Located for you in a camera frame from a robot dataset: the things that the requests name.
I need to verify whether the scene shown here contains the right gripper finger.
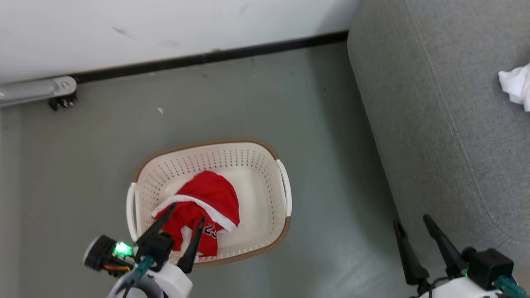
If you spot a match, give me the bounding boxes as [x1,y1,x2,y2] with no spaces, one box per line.
[422,214,464,279]
[393,219,430,286]

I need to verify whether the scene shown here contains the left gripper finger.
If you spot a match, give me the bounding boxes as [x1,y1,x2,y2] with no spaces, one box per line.
[177,216,206,274]
[137,203,178,249]

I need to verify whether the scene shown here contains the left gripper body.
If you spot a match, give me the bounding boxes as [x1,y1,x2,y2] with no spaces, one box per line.
[83,235,193,298]

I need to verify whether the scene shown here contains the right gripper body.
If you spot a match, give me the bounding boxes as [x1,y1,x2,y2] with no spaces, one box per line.
[408,269,504,298]

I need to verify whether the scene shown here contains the red basketball jersey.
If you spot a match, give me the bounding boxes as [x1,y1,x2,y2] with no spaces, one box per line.
[151,171,241,257]

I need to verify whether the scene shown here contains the white clothing piece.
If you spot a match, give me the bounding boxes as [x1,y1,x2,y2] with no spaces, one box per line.
[498,62,530,112]

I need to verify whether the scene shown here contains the white perforated laundry basket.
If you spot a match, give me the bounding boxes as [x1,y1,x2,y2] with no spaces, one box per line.
[126,138,293,268]

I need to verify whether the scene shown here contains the grey fabric sofa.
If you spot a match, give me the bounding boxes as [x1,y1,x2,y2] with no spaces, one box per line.
[347,0,530,269]

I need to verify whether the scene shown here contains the black baseboard strip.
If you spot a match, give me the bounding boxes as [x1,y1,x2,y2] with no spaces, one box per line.
[70,30,349,84]

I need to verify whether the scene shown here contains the teal left camera connector cable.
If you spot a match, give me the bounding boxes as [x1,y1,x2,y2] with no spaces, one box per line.
[120,255,156,298]

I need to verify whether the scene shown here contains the teal camera connector cable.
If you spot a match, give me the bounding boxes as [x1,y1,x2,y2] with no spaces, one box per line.
[120,255,156,298]
[493,274,527,298]

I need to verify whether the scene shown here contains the teal right camera connector cable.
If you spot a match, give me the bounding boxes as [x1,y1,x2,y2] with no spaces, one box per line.
[493,274,527,298]

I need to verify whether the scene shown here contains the small black rail bracket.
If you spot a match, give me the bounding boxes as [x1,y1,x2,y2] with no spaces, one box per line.
[48,92,78,111]

